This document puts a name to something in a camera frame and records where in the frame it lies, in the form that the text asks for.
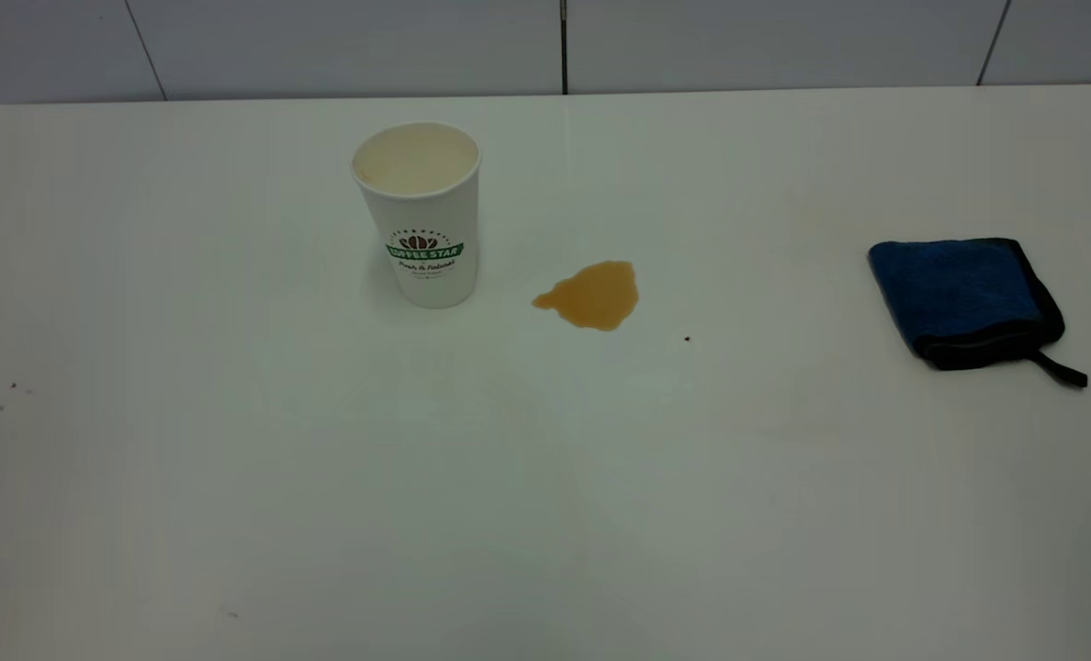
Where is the brown liquid spill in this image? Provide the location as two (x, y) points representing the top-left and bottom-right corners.
(532, 261), (641, 332)

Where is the white paper coffee cup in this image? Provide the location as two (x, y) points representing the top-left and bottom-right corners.
(351, 121), (483, 309)

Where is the blue cloth with black edge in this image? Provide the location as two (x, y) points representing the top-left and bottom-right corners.
(868, 238), (1089, 389)

